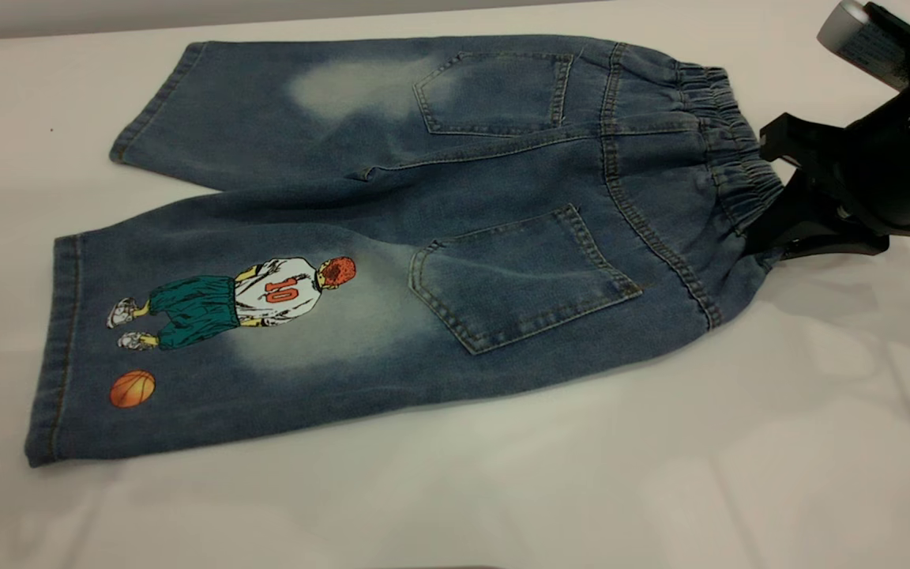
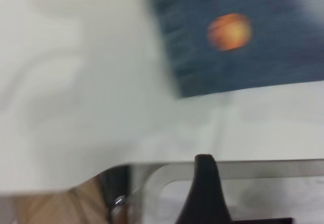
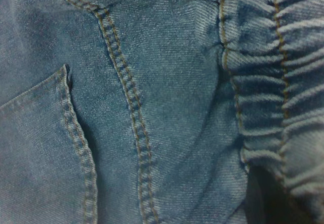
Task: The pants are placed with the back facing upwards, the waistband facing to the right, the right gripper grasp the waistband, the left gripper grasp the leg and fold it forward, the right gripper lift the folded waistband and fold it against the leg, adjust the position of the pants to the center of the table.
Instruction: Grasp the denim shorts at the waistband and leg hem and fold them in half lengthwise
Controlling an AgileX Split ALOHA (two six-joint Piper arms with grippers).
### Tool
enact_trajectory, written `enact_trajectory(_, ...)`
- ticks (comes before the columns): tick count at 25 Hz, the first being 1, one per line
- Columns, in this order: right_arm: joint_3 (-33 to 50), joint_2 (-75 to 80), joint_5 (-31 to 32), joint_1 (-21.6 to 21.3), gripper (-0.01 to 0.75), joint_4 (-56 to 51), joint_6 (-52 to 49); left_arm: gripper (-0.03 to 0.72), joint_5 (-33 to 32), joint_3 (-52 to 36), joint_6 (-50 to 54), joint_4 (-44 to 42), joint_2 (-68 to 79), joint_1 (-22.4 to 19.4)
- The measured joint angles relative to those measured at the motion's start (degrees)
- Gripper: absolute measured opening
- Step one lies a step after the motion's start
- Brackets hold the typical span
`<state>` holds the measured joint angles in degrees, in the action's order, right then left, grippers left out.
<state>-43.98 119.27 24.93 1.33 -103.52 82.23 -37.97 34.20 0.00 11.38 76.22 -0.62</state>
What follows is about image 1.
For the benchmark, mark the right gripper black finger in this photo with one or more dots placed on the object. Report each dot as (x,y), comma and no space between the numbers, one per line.
(806,142)
(806,229)

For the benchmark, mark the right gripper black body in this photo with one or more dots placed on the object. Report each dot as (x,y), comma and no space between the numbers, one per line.
(905,158)

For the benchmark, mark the blue denim shorts with print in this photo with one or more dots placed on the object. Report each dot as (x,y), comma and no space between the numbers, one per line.
(502,197)

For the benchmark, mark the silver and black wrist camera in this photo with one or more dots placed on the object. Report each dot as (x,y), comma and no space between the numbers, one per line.
(858,35)

